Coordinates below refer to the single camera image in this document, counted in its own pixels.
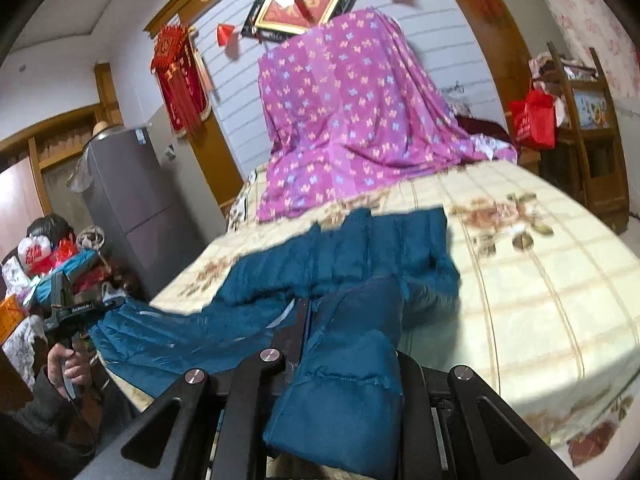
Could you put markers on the dark sleeved left forearm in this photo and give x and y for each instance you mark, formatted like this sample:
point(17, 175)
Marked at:
point(34, 441)

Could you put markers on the teal down jacket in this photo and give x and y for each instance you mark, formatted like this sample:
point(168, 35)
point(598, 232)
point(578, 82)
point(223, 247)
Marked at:
point(366, 282)

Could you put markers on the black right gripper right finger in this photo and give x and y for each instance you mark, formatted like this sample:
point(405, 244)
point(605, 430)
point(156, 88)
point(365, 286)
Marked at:
point(455, 426)

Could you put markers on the floral pillow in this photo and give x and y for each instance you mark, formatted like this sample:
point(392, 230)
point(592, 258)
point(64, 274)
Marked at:
point(243, 210)

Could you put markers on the red shopping bag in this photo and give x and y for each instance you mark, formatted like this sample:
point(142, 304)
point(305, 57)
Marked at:
point(534, 121)

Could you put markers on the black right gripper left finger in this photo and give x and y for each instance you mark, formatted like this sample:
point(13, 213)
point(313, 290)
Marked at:
point(209, 426)

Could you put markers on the wooden shelf rack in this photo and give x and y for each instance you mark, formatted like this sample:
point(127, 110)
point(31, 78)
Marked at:
point(587, 162)

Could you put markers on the purple floral sheet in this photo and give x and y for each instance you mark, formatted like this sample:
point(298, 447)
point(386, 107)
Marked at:
point(348, 109)

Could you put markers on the cream floral bed quilt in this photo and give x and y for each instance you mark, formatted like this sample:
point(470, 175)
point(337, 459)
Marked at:
point(547, 309)

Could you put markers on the red flag left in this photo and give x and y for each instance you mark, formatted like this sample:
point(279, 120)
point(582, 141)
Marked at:
point(224, 34)

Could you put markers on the pile of bags and clutter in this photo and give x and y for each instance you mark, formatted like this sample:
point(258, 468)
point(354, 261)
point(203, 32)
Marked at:
point(53, 267)

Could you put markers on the framed red picture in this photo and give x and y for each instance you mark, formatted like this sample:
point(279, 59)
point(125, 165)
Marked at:
point(300, 2)

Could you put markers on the grey refrigerator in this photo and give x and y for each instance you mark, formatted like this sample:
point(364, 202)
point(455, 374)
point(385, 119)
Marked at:
point(158, 213)

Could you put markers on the person's left hand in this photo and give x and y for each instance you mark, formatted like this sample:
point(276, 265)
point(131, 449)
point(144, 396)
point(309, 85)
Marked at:
point(69, 365)

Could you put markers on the red chinese knot ornament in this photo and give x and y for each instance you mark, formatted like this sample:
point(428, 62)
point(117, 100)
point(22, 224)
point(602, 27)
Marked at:
point(180, 74)

